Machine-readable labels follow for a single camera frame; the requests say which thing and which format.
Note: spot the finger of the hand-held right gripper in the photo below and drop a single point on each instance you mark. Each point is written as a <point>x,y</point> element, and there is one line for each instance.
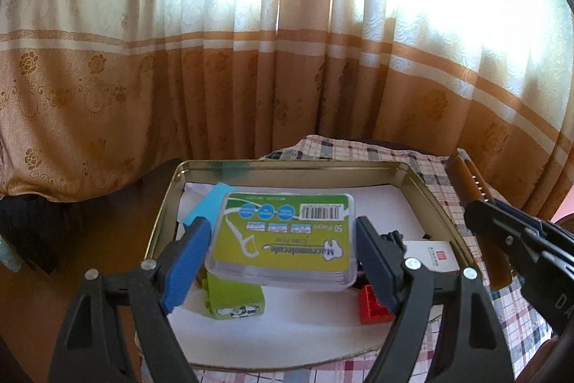
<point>497,228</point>
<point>547,235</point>

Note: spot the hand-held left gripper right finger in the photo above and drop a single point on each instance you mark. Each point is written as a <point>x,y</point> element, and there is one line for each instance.
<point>379,266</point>

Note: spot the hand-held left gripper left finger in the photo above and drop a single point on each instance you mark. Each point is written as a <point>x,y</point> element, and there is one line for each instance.
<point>179,275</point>

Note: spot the small white cardboard box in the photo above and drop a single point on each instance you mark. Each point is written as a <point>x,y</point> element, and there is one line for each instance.
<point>430,255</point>

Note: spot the clear box with green label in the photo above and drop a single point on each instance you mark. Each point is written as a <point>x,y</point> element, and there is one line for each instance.
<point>282,239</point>

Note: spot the metal tin tray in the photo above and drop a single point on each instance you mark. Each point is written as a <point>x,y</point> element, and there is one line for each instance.
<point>291,172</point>

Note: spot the red toy block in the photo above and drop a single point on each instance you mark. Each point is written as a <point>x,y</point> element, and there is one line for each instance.
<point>372,309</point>

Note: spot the green toy block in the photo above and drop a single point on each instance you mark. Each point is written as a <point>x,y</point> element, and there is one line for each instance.
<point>233,297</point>

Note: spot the light blue card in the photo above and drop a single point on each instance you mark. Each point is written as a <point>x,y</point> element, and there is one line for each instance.
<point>210,203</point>

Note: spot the white paper liner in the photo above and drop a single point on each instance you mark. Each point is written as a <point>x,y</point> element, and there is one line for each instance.
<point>291,320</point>

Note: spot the plaid tablecloth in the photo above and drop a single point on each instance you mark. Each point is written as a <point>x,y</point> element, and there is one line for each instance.
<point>349,149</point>

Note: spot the dark cloth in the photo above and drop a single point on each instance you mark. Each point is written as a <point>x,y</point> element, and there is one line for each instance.
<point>36,230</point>

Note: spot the pale blue container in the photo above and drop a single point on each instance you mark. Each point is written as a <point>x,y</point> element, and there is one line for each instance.
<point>8,255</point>

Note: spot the beige floral curtain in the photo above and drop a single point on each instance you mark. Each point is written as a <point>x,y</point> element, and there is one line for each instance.
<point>251,51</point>

